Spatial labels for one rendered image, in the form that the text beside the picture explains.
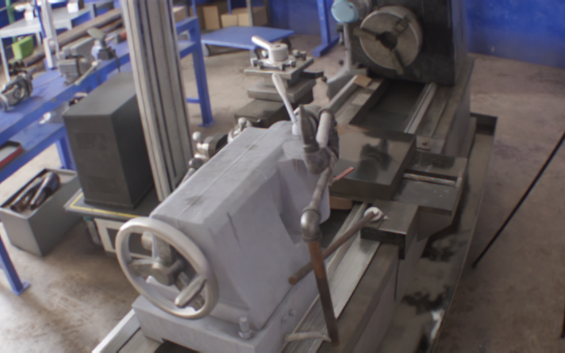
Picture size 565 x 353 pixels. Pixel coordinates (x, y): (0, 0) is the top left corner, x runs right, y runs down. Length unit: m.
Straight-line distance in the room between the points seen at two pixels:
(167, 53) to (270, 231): 1.67
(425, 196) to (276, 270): 0.57
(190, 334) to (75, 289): 1.80
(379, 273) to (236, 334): 0.43
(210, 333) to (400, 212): 0.64
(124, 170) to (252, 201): 1.60
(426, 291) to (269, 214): 0.93
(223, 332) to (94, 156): 1.74
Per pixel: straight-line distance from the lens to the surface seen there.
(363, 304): 1.27
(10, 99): 3.07
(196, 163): 1.26
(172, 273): 0.99
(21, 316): 2.87
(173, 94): 2.75
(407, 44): 2.16
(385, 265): 1.37
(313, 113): 1.43
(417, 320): 1.83
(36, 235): 3.17
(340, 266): 1.37
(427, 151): 1.77
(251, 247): 1.08
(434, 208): 1.50
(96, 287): 2.85
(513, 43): 5.71
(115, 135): 2.56
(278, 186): 1.17
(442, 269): 2.03
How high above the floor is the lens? 1.71
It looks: 30 degrees down
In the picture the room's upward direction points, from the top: 7 degrees counter-clockwise
